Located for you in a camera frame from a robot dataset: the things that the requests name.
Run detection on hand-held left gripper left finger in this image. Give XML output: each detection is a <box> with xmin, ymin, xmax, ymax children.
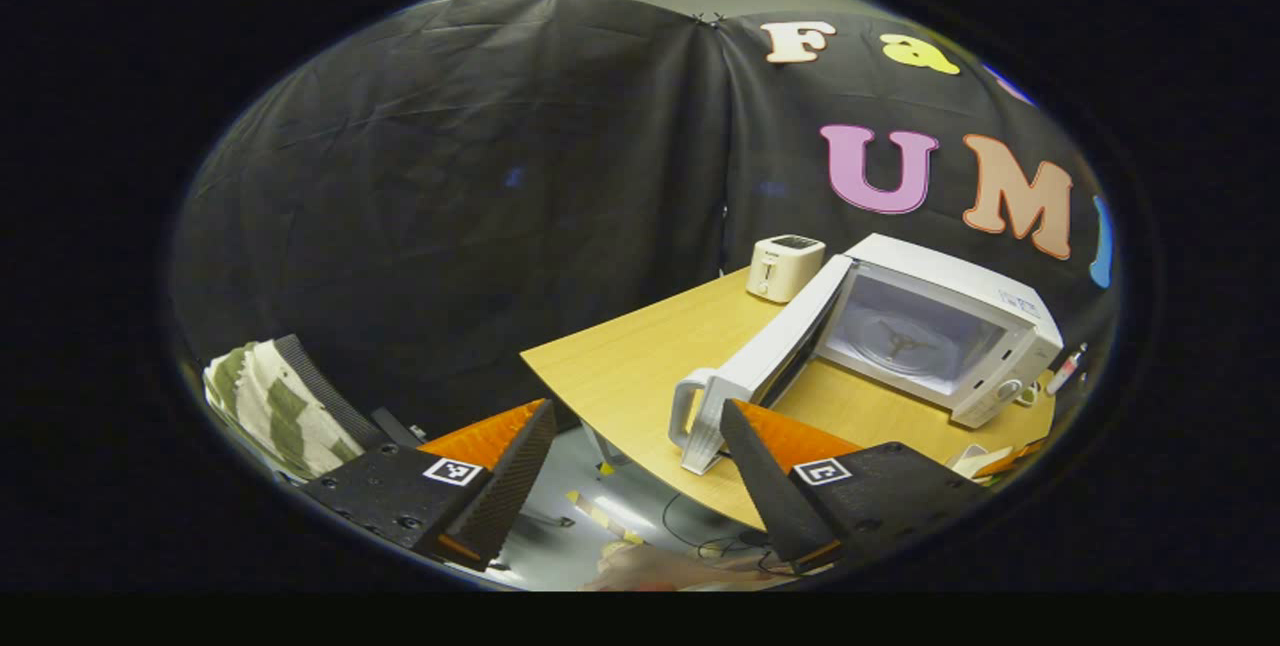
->
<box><xmin>298</xmin><ymin>398</ymin><xmax>558</xmax><ymax>573</ymax></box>

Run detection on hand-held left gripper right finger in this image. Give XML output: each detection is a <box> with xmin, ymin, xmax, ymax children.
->
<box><xmin>718</xmin><ymin>399</ymin><xmax>991</xmax><ymax>575</ymax></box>

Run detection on white microwave oven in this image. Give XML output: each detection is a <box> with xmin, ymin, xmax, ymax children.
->
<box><xmin>668</xmin><ymin>233</ymin><xmax>1064</xmax><ymax>476</ymax></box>

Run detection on small clear bottle pink label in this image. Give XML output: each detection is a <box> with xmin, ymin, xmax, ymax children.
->
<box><xmin>1045</xmin><ymin>344</ymin><xmax>1089</xmax><ymax>397</ymax></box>

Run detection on yellow floor tape strip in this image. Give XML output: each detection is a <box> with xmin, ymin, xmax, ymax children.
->
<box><xmin>565</xmin><ymin>489</ymin><xmax>647</xmax><ymax>547</ymax></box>

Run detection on person's leg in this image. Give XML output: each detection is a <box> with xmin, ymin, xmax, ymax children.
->
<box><xmin>585</xmin><ymin>541</ymin><xmax>786</xmax><ymax>593</ymax></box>

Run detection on white toaster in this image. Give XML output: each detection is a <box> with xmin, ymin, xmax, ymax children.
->
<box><xmin>746</xmin><ymin>234</ymin><xmax>827</xmax><ymax>305</ymax></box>

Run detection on green striped cloth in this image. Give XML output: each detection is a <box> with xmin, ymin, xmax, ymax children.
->
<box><xmin>203</xmin><ymin>339</ymin><xmax>366</xmax><ymax>483</ymax></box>

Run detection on black backdrop cloth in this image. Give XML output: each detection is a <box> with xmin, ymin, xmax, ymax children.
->
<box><xmin>170</xmin><ymin>0</ymin><xmax>1121</xmax><ymax>447</ymax></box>

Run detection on black floor cables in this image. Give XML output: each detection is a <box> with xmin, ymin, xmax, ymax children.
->
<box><xmin>660</xmin><ymin>494</ymin><xmax>791</xmax><ymax>569</ymax></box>

